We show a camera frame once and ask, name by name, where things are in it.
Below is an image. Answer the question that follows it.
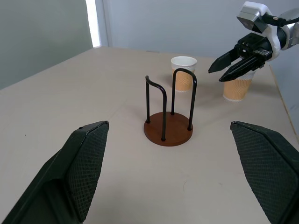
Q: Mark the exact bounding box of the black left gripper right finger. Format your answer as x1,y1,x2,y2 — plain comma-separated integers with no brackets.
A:
230,120,299,224

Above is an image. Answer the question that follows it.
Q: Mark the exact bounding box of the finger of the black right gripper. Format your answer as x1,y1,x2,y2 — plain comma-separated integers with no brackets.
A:
208,49,240,74
219,54,266,82

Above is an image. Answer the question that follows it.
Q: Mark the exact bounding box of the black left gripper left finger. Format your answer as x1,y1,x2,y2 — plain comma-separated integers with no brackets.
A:
0,120,110,224

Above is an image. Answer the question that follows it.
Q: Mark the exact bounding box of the orange ribbed paper cup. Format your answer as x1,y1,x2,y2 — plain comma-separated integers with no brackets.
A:
222,70,256,103
171,56,198,93

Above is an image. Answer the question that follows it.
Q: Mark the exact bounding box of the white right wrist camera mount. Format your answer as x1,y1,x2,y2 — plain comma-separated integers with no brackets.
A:
236,1,281,62

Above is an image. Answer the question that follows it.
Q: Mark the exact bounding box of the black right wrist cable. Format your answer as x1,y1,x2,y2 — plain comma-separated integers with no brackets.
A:
263,14,299,27

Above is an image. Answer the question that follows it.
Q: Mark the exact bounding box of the black wire cup holder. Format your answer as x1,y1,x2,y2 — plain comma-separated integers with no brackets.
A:
143,67,197,147

